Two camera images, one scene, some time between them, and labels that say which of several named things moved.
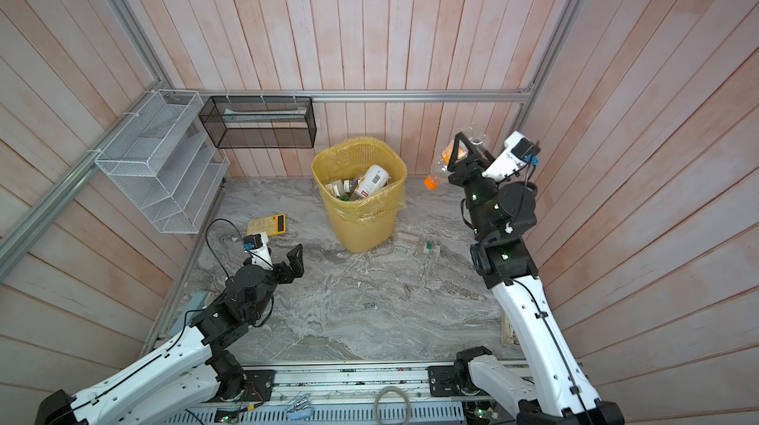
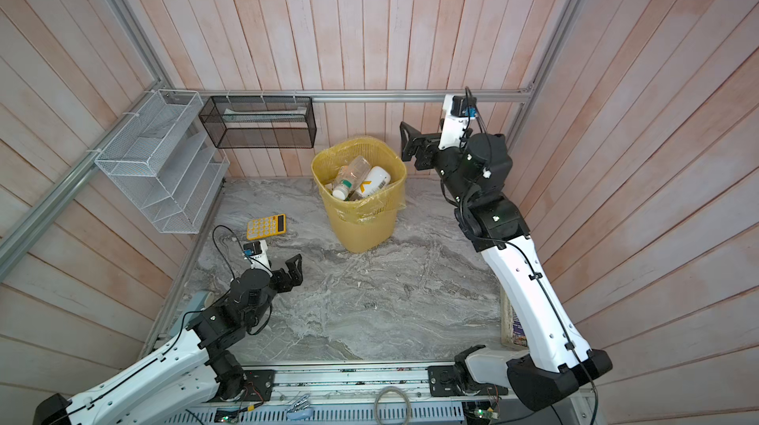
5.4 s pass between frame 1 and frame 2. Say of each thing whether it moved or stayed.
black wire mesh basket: stayed
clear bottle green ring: moved
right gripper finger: moved
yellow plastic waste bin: stayed
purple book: stayed
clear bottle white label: stayed
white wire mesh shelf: stayed
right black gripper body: moved
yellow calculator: stayed
